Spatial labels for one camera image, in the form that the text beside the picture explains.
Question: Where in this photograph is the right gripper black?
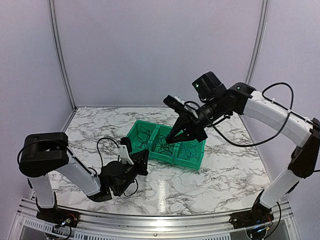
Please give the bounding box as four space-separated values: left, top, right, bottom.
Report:
165 95 226 144

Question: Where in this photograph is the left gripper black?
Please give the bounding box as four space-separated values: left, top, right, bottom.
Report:
116 149 149 196

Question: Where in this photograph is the thin black cable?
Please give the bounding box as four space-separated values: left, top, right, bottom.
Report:
152 133 176 156
134 126 153 150

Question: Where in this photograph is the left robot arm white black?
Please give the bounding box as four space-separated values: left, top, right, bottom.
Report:
17 132 150 223

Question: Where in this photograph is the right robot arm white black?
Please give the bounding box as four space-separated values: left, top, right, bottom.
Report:
163 71 320 224

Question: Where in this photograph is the green three-compartment plastic bin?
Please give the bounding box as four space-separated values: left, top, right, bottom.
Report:
126 120 206 170

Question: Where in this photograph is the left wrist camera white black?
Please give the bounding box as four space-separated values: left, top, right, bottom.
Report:
119 137 134 165

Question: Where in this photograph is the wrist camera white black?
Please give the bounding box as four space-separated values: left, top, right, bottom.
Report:
119 137 134 165
163 95 199 119

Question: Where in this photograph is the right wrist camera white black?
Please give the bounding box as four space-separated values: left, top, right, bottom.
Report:
163 95 199 119

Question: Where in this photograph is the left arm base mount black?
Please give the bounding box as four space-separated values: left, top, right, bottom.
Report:
36 208 80 228

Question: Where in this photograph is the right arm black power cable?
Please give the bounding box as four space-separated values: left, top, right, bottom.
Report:
187 81 320 173

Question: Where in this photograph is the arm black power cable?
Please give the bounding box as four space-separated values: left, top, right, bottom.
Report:
16 136 140 198
187 81 320 173

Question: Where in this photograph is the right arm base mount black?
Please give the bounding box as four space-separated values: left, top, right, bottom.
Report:
229 209 274 229

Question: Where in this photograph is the right aluminium corner post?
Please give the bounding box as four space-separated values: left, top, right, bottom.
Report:
238 0 270 85

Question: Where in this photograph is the aluminium corner post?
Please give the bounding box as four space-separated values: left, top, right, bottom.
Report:
238 0 270 85
47 0 77 111

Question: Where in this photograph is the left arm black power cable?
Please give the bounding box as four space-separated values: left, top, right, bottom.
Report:
16 136 140 198

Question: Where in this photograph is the aluminium front frame rail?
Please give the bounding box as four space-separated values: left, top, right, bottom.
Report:
8 198 301 240

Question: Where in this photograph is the left aluminium corner post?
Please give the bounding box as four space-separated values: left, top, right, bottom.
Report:
47 0 77 111

